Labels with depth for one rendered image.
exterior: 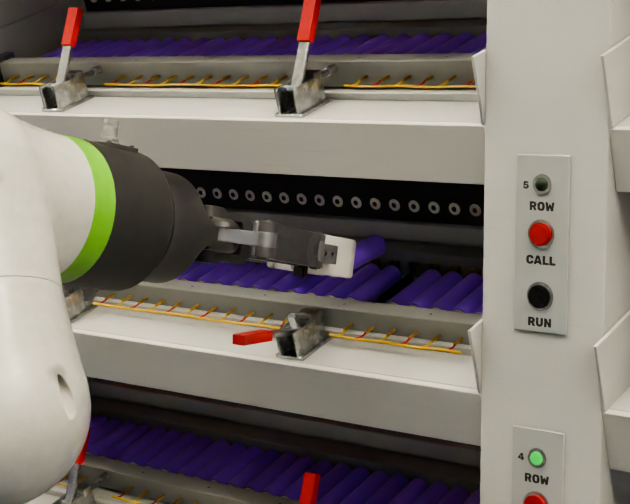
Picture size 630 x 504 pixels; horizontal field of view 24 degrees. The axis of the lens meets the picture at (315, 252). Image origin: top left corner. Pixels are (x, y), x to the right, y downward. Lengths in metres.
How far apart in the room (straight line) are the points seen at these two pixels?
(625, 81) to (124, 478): 0.64
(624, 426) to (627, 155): 0.18
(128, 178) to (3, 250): 0.13
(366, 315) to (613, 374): 0.23
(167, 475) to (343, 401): 0.28
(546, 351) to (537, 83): 0.18
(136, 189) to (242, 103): 0.31
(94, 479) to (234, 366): 0.28
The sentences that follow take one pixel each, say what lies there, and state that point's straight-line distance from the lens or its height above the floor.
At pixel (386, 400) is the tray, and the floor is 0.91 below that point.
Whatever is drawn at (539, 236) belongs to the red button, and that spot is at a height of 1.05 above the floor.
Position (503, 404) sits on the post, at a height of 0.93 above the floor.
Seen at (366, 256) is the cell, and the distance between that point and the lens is 1.16.
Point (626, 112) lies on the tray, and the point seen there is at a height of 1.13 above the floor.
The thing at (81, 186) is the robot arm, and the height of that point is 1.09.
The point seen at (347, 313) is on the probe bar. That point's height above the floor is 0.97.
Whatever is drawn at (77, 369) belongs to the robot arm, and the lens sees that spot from 0.80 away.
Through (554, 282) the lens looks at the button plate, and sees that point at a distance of 1.01.
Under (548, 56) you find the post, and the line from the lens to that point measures 1.00.
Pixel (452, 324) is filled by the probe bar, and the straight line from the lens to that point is 1.11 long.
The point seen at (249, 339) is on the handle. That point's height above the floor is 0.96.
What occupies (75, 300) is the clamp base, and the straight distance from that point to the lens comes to 1.33.
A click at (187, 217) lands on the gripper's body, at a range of 0.95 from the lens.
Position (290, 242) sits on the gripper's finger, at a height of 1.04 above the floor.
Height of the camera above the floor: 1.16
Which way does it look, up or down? 7 degrees down
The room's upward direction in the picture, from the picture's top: straight up
